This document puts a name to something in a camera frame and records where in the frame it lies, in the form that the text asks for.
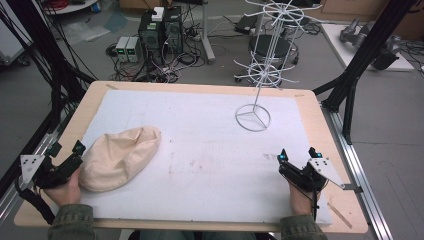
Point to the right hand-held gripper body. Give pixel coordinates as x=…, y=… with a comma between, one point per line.
x=308, y=176

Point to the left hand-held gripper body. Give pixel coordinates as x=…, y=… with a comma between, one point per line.
x=58, y=173

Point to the beige cloth hat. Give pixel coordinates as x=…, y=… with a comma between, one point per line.
x=118, y=158

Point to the person's left hand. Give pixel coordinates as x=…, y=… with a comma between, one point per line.
x=66, y=191

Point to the person's right hand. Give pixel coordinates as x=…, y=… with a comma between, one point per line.
x=300, y=201

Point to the thin wooden stick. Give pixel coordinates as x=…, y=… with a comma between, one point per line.
x=340, y=215

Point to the white foam mat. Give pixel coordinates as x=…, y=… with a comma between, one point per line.
x=206, y=160

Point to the grey power supply unit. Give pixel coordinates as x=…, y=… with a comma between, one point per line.
x=134, y=49
x=122, y=49

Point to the white platform board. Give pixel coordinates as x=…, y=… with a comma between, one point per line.
x=343, y=46

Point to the black round stool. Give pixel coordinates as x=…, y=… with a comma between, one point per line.
x=283, y=45

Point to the clear plastic sheet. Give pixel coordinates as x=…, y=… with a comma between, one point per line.
x=85, y=31

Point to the white cabinet on wheels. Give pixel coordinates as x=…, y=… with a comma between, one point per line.
x=11, y=36

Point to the black computer tower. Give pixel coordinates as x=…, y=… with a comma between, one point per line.
x=150, y=38
x=173, y=31

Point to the white round table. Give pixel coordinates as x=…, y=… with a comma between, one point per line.
x=73, y=6

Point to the grey metal stand leg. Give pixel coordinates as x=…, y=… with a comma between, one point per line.
x=207, y=36

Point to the white box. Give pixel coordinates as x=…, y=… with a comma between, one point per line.
x=158, y=14

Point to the aluminium table rail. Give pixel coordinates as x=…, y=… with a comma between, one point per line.
x=360, y=180
x=30, y=156

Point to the black metal frame stand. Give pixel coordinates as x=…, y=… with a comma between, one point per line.
x=363, y=63
x=46, y=56

